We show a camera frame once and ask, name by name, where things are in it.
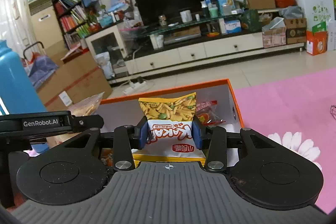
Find yellow white Kaka snack bag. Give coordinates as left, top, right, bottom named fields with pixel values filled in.
left=132, top=92, right=205, bottom=162

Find clear bag yellow snacks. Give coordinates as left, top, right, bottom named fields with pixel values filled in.
left=68, top=92, right=105, bottom=117

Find red clear snack packet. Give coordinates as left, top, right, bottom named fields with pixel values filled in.
left=195, top=100, right=226, bottom=126

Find blue thermos jug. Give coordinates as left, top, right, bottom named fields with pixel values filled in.
left=0, top=40, right=49, bottom=154

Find orange storage box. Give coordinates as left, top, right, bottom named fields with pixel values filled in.
left=47, top=78, right=245, bottom=166

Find white power strip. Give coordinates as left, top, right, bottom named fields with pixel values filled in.
left=123, top=81, right=147, bottom=96

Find large cardboard box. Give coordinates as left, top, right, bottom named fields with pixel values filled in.
left=37, top=52, right=112, bottom=111

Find white tv cabinet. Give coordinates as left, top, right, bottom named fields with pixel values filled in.
left=85, top=15, right=306, bottom=83

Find pink flower tablecloth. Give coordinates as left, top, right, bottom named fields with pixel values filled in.
left=23, top=67, right=336, bottom=215

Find black bookshelf with books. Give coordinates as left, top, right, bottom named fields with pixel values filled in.
left=44, top=0, right=100, bottom=50

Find orange white carton box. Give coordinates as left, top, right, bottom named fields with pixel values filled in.
left=306, top=31, right=327, bottom=56

